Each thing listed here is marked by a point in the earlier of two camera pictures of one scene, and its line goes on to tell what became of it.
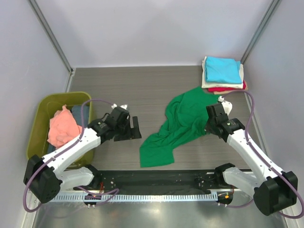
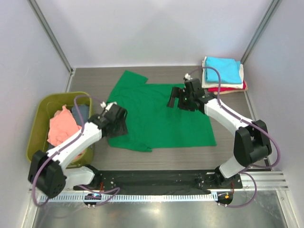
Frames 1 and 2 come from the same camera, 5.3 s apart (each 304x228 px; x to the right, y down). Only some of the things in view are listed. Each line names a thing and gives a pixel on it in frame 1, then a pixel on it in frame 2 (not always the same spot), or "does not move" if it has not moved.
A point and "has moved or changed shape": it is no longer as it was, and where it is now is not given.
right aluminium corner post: x=268 y=15 does not move
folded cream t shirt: x=205 y=84 does not move
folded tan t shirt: x=246 y=88 does not move
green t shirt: x=185 y=119 has moved or changed shape
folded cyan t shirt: x=222 y=69 does not move
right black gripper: x=208 y=128 → x=177 y=92
